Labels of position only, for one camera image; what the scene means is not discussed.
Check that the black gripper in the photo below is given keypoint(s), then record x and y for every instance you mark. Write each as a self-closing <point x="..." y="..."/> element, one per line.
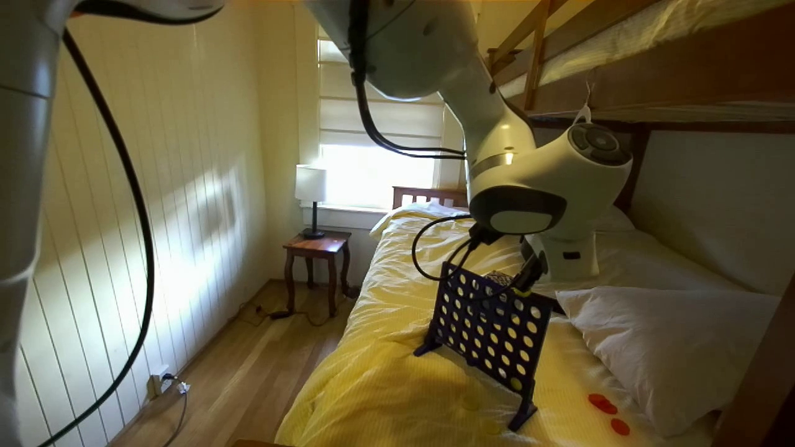
<point x="530" y="273"/>

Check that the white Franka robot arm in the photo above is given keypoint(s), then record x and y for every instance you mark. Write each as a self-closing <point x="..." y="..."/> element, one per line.
<point x="497" y="151"/>

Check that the red game disc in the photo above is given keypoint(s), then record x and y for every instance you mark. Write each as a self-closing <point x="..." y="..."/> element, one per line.
<point x="623" y="425"/>
<point x="602" y="403"/>

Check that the black white patterned cube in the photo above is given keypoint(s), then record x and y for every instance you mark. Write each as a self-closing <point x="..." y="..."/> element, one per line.
<point x="500" y="277"/>

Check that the plump white pillow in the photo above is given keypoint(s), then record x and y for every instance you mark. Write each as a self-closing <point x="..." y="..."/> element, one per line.
<point x="672" y="356"/>

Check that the yellow striped bed sheet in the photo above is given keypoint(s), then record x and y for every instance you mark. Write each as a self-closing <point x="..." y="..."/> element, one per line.
<point x="389" y="363"/>

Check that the white window blind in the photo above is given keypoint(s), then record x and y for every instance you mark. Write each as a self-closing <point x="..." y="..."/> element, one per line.
<point x="389" y="107"/>

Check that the small wooden side table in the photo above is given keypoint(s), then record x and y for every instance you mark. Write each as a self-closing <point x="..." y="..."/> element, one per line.
<point x="313" y="250"/>

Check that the white shade table lamp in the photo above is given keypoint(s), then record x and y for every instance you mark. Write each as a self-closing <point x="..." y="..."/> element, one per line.
<point x="312" y="188"/>

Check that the bunk mattress with pale sheet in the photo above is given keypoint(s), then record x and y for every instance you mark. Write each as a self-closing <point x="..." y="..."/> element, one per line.
<point x="655" y="34"/>

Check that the wooden bunk bed frame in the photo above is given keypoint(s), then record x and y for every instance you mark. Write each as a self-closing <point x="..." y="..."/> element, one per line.
<point x="705" y="83"/>

